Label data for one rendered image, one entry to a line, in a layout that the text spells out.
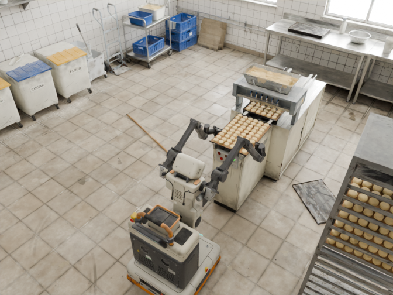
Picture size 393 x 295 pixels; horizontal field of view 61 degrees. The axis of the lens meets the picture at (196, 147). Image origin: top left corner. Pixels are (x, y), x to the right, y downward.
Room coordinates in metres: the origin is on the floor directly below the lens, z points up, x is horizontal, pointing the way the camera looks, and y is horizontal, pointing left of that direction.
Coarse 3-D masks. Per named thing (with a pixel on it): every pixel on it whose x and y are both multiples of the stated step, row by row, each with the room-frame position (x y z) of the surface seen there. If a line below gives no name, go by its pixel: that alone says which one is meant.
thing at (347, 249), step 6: (330, 240) 1.34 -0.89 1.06; (336, 246) 1.30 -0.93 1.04; (342, 246) 1.29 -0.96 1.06; (348, 246) 1.29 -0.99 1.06; (348, 252) 1.26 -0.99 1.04; (354, 252) 1.25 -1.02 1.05; (360, 252) 1.25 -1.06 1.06; (360, 258) 1.22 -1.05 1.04; (366, 258) 1.21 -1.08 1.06; (372, 258) 1.22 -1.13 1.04; (378, 264) 1.17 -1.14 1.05; (384, 264) 1.16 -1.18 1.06; (390, 270) 1.13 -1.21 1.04
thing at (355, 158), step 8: (352, 160) 1.30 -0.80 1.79; (352, 168) 1.30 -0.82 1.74; (344, 184) 1.30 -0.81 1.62; (344, 192) 1.29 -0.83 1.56; (336, 200) 1.30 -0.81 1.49; (336, 208) 1.29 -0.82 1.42; (328, 224) 1.30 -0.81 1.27; (320, 240) 1.30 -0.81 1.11; (320, 248) 1.29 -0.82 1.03; (312, 264) 1.30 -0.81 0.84; (304, 280) 1.30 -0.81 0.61; (304, 288) 1.29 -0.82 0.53
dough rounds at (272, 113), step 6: (252, 102) 3.29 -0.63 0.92; (258, 102) 3.29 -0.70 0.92; (246, 108) 3.16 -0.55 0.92; (252, 108) 3.16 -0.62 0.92; (258, 108) 3.16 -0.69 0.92; (264, 108) 3.19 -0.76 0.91; (264, 114) 3.05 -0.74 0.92; (270, 114) 3.05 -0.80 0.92; (276, 114) 3.05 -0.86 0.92; (276, 120) 2.97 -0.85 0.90
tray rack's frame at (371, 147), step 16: (368, 128) 1.55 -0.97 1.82; (384, 128) 1.55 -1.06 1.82; (368, 144) 1.40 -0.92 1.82; (384, 144) 1.40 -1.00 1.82; (368, 160) 1.27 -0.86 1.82; (384, 160) 1.27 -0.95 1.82; (320, 272) 1.65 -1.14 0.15; (320, 288) 1.50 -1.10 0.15; (336, 288) 1.50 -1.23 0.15; (352, 288) 1.50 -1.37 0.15
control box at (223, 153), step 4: (216, 152) 2.53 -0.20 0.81; (220, 152) 2.51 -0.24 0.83; (224, 152) 2.49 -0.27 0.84; (228, 152) 2.49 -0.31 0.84; (216, 156) 2.53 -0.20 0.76; (220, 156) 2.50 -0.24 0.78; (224, 156) 2.48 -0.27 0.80; (236, 156) 2.43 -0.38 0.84; (216, 160) 2.53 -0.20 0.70; (220, 160) 2.50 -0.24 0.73; (224, 160) 2.48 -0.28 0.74; (236, 160) 2.41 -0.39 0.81; (232, 164) 2.43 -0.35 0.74; (236, 164) 2.41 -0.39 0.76; (236, 168) 2.41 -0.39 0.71
